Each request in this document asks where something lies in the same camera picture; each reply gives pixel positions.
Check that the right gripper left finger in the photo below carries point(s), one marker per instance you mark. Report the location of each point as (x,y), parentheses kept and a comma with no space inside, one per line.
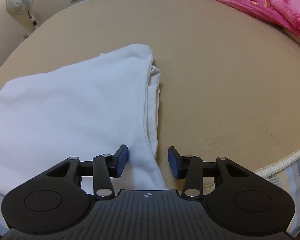
(63,195)

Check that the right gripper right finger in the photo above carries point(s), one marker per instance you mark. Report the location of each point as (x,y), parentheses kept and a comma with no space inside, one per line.
(234,197)

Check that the white long-sleeve shirt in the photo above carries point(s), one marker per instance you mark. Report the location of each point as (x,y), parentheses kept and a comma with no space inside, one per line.
(83,110)

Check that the plaid bed sheet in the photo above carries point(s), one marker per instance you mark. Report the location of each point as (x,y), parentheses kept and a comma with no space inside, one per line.
(284,173)

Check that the beige mattress pad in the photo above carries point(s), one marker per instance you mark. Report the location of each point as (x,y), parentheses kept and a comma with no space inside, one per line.
(230,84)

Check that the white standing fan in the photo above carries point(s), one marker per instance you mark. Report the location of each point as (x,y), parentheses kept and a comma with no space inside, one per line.
(19,7)

